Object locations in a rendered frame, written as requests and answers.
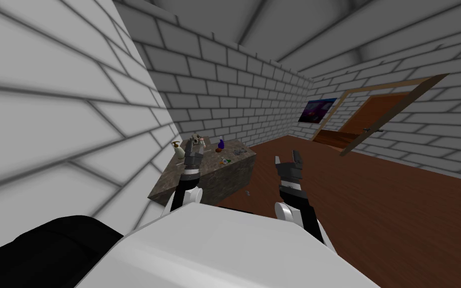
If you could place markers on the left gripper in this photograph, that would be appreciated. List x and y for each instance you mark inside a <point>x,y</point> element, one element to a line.
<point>193,161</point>

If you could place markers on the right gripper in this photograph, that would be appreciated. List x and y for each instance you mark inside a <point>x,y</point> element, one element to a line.
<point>289,172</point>

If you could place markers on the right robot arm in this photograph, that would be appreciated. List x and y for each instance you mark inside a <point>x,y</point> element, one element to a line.
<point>300,208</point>

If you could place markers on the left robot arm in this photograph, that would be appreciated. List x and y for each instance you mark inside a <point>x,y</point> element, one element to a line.
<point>46,256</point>

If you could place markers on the grey skull figure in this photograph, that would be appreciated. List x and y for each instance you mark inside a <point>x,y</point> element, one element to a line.
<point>195,138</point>

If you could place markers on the cream bottle with brown pump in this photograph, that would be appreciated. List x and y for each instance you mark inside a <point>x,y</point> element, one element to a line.
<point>179,152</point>

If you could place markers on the purple spray bottle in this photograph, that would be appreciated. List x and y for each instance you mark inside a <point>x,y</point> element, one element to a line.
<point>221,144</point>

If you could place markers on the small green and orange object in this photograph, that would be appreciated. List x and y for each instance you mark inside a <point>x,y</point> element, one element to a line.
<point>225,161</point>

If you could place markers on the brown stone table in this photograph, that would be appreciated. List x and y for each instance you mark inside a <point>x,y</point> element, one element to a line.
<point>230,172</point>

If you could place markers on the small grey flat object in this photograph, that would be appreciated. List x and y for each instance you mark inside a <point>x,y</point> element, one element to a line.
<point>238,152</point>

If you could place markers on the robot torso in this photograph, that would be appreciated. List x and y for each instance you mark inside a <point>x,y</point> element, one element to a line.
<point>222,252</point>

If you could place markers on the brown wooden door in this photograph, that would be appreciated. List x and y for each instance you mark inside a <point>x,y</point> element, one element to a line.
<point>394,114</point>

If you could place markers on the purple picture on wall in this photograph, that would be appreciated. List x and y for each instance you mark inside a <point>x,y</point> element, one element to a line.
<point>317,110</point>

